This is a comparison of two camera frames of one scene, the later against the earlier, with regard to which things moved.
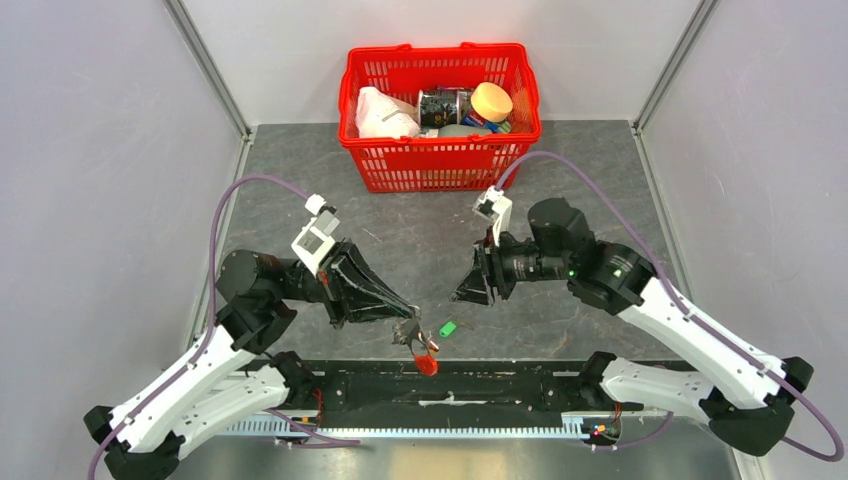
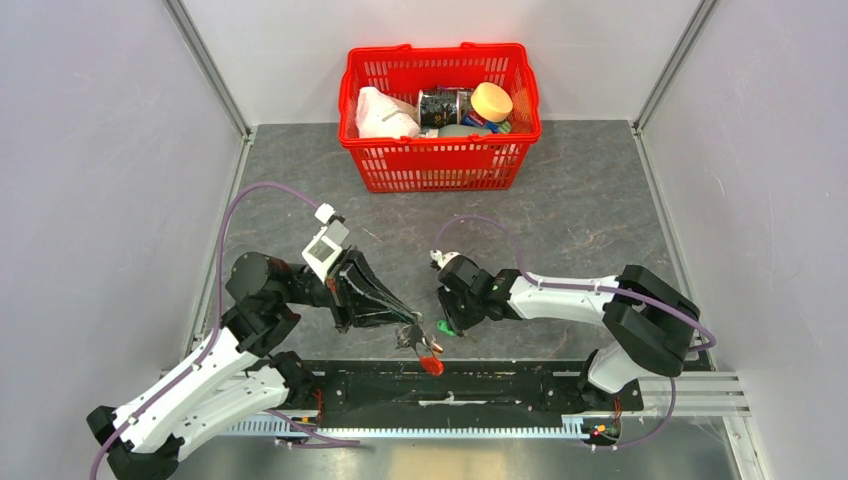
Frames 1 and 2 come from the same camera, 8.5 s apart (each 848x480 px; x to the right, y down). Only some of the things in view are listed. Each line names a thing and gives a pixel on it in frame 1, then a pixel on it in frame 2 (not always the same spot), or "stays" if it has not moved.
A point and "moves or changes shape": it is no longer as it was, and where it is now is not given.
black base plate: x=482 y=388 stays
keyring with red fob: x=422 y=346 moves or changes shape
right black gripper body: x=495 y=259 to x=461 y=312
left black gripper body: x=329 y=283 stays
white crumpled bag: x=382 y=116 stays
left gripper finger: x=351 y=266 stays
